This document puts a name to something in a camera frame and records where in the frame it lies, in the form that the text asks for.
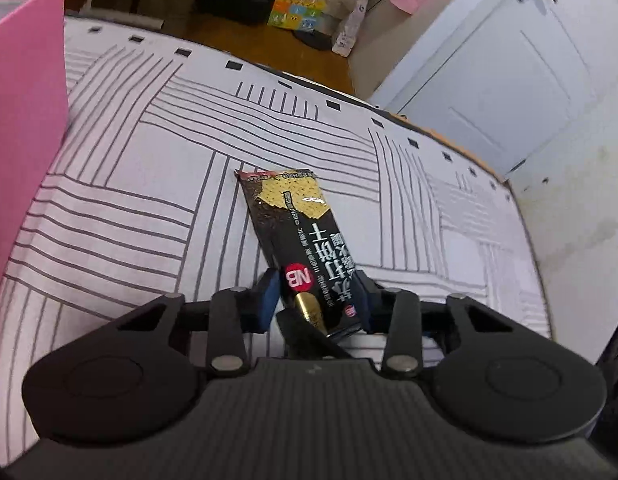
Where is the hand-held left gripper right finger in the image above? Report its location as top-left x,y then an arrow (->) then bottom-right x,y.
359,270 -> 520,377

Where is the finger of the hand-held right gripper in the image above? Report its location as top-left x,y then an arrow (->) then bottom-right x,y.
276,310 -> 355,360

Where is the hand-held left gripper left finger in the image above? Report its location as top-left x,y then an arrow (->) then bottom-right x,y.
116,269 -> 280,376

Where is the black cracker packet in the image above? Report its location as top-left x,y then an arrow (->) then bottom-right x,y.
234,169 -> 362,342

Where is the pink cardboard box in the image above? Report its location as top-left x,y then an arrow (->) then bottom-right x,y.
0,0 -> 70,311

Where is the dark round floor mat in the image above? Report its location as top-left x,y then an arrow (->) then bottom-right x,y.
291,27 -> 336,52

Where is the white door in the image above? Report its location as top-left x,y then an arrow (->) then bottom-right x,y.
368,0 -> 616,177

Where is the tall white packet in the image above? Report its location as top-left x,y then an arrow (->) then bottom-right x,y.
331,0 -> 368,59

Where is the colourful paper bag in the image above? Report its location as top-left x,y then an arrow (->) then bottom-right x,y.
268,0 -> 336,36

